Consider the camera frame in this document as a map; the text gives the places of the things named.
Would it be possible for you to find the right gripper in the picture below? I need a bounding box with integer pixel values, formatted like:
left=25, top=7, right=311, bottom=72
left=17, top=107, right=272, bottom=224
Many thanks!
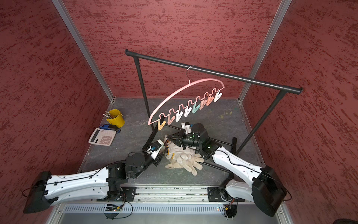
left=167, top=128, right=202, bottom=150

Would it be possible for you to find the white work glove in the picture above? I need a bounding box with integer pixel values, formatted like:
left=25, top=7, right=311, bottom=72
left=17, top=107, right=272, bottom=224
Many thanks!
left=165, top=136, right=196, bottom=161

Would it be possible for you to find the pink clip hanger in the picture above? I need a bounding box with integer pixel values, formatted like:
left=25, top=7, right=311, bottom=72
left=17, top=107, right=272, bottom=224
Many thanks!
left=147, top=78, right=225, bottom=130

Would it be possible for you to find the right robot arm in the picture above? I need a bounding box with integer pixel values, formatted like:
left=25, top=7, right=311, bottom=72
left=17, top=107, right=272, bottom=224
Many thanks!
left=167, top=123, right=288, bottom=217

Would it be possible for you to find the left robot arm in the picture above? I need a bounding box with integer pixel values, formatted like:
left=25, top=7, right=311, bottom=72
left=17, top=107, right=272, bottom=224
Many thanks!
left=23, top=152, right=163, bottom=214

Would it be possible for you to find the yellow cup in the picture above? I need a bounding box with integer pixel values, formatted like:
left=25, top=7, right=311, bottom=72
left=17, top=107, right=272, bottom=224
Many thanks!
left=103, top=109, right=125, bottom=128

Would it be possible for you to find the pink calculator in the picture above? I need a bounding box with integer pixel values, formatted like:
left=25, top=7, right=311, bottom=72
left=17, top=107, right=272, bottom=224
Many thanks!
left=88, top=128, right=116, bottom=146

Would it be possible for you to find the blue stapler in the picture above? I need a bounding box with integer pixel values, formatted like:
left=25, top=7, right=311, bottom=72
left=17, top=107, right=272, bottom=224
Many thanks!
left=99, top=124, right=121, bottom=133

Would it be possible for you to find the left controller board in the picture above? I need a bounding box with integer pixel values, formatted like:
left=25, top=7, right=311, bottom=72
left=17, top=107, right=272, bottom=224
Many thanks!
left=105, top=204, right=124, bottom=212

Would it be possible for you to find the controller board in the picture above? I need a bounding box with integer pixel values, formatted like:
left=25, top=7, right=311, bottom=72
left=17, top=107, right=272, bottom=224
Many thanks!
left=223, top=204, right=237, bottom=219
left=105, top=204, right=124, bottom=212

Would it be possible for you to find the right controller board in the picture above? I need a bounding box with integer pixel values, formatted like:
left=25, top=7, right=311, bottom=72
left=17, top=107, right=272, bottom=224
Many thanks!
left=223, top=204, right=237, bottom=219

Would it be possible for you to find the black clothes rack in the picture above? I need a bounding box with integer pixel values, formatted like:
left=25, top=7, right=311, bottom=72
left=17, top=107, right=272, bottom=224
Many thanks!
left=125, top=49, right=304, bottom=174

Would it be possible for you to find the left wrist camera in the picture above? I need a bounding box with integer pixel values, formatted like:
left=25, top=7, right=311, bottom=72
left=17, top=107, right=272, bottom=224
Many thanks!
left=147, top=140, right=164, bottom=159

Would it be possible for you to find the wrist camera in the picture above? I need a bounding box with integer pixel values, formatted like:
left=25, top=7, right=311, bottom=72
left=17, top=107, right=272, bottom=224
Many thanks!
left=181, top=122, right=192, bottom=134
left=147, top=140, right=164, bottom=159

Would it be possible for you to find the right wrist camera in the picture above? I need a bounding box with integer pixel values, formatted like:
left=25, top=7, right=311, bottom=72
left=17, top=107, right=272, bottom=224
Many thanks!
left=181, top=122, right=192, bottom=134

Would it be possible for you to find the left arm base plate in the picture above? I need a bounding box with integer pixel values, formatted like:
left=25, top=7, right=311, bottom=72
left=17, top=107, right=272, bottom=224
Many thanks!
left=97, top=187, right=137, bottom=202

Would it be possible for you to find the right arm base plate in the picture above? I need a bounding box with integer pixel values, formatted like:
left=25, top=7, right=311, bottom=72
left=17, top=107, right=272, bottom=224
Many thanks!
left=207, top=187, right=246, bottom=203

